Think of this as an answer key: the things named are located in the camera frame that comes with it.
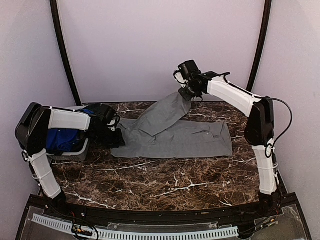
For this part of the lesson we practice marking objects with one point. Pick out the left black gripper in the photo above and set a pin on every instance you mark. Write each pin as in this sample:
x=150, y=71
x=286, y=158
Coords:
x=117, y=141

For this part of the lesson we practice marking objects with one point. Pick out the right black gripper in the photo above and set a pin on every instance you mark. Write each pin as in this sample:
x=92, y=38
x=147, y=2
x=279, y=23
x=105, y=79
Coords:
x=186, y=96

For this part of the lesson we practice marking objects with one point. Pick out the grey button shirt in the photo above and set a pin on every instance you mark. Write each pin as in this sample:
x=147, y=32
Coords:
x=160, y=133

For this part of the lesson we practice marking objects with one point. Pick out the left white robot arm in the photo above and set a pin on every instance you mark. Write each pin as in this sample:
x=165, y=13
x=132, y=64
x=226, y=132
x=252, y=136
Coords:
x=46, y=132

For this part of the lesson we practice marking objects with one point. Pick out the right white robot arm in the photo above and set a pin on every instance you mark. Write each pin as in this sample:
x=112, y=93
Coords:
x=259, y=129

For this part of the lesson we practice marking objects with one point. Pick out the grey laundry basket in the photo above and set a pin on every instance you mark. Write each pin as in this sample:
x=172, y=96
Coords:
x=79, y=156

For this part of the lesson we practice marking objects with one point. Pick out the blue printed t-shirt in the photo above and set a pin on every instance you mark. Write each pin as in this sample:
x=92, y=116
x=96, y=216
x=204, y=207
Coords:
x=67, y=130

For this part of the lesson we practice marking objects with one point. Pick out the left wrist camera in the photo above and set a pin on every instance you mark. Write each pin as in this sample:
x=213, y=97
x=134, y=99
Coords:
x=113, y=123

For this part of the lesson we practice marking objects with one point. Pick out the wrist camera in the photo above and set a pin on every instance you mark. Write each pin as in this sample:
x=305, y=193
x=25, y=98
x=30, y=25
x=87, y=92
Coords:
x=178, y=77
x=113, y=123

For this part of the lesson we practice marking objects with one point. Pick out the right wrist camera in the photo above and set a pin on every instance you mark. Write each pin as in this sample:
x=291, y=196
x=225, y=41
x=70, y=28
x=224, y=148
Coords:
x=178, y=77

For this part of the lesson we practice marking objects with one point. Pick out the black curved front rail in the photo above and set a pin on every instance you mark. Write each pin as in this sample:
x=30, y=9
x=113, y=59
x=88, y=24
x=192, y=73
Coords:
x=226, y=215

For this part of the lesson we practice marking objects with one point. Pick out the right black frame post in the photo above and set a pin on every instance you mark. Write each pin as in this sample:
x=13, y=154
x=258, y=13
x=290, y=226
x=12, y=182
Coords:
x=260, y=44

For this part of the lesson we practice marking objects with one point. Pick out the black frame post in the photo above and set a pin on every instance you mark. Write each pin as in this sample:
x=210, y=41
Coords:
x=63, y=51
x=260, y=44

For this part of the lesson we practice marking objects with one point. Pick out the white slotted cable duct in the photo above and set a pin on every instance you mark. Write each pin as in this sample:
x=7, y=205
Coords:
x=67, y=227

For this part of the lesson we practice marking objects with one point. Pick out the left black frame post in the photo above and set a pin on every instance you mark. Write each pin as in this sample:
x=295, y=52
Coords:
x=63, y=51

